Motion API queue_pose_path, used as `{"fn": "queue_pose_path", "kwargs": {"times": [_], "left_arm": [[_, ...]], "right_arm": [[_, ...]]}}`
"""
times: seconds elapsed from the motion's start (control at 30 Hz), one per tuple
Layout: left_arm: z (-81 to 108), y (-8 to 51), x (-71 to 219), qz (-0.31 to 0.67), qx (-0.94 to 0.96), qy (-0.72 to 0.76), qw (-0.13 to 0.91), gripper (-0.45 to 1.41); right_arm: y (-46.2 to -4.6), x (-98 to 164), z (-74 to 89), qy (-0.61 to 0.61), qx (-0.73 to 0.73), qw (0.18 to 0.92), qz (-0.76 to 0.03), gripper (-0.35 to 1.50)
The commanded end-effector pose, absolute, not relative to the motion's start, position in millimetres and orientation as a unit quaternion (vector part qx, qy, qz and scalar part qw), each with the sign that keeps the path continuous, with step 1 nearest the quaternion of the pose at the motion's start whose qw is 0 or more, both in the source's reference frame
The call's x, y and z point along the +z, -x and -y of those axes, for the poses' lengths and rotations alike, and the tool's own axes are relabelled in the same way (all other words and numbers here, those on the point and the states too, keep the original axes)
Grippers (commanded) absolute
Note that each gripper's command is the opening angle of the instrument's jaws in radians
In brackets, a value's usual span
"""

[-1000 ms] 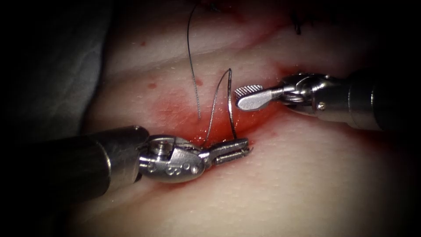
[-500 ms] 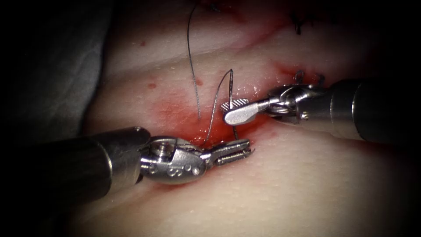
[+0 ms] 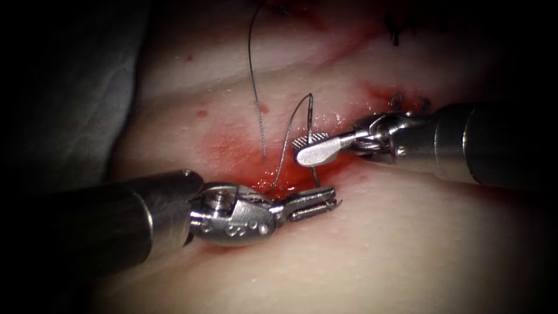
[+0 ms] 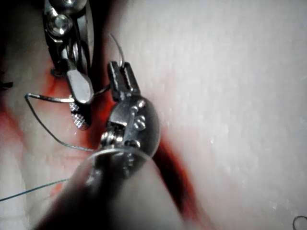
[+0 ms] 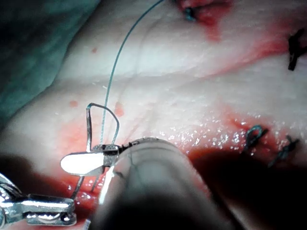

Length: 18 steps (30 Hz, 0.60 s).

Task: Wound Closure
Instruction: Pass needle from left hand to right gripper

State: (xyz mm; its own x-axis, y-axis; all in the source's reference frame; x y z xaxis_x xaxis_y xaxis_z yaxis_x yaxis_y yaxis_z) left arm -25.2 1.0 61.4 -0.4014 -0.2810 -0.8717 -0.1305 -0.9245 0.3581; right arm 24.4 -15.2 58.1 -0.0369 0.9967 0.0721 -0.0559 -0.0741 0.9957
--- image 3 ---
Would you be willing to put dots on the blue stitching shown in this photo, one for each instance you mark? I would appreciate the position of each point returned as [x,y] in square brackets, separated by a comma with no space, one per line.
[394,37]
[425,104]

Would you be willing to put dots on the right arm needle driver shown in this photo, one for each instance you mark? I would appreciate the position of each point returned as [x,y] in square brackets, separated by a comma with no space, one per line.
[379,135]

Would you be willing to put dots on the left arm needle driver jaw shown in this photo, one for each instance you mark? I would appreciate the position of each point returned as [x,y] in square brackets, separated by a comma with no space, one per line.
[314,211]
[311,196]

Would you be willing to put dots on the blue thread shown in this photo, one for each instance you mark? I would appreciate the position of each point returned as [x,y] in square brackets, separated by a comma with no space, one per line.
[258,104]

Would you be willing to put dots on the cloth drape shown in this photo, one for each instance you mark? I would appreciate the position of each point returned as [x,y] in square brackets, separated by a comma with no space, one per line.
[65,87]

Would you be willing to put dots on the dark right arm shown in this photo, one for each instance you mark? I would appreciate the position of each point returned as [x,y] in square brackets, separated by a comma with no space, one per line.
[479,139]

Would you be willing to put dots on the right arm needle driver jaw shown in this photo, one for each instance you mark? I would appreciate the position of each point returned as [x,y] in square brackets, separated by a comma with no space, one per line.
[318,152]
[303,141]

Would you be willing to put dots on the dark left arm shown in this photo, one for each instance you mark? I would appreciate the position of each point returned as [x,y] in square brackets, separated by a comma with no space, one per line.
[109,218]

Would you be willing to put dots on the curved steel needle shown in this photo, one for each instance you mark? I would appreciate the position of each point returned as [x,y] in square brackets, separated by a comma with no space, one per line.
[310,117]

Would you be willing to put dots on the left arm needle driver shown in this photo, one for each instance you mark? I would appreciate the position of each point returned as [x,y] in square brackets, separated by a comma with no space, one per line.
[235,218]

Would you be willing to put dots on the tissue pad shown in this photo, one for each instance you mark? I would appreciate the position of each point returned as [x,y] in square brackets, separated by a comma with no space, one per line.
[392,244]

